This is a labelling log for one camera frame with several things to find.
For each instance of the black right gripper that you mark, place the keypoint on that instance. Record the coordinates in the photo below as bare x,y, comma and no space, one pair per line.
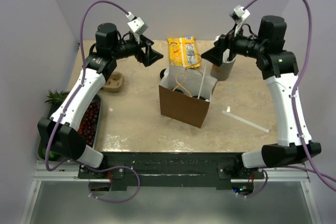
228,41

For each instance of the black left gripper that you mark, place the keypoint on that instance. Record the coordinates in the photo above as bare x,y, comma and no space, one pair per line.
151,55

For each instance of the black plastic cup lid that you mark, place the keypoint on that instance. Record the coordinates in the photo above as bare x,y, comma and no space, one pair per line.
178,89

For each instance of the brown paper bag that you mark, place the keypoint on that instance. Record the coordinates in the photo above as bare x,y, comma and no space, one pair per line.
181,106

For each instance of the white straw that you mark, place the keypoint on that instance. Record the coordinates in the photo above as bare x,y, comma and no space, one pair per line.
202,80
245,121

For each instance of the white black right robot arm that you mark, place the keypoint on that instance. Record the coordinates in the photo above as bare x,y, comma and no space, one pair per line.
280,71

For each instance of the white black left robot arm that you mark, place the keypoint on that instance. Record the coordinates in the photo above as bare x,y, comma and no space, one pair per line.
60,132

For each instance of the grey straw holder cup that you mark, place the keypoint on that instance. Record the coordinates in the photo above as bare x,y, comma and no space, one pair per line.
222,72

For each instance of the yellow snack bag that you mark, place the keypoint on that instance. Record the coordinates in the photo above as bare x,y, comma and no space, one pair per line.
183,52

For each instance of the cardboard cup carrier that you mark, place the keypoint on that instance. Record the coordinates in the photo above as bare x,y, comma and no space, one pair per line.
115,83

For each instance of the purple grapes bunch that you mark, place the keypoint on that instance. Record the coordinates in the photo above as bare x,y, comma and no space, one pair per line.
88,125

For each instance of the small pineapple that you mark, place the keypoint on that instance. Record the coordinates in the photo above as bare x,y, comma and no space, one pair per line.
55,97

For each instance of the green lime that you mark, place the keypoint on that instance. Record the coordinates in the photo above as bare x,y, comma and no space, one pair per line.
52,155

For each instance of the green fruit tray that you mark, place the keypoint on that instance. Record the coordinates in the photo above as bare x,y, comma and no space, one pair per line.
54,107

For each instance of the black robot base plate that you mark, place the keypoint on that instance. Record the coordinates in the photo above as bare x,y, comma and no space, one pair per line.
167,169

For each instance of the aluminium frame rail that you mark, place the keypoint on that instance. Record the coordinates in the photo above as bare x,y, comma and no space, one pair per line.
55,197

